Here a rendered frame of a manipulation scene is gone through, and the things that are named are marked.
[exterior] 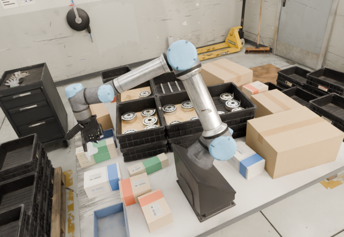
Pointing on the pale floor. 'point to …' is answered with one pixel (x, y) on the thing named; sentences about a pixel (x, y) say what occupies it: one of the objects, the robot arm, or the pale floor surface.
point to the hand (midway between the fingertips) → (92, 152)
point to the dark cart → (35, 105)
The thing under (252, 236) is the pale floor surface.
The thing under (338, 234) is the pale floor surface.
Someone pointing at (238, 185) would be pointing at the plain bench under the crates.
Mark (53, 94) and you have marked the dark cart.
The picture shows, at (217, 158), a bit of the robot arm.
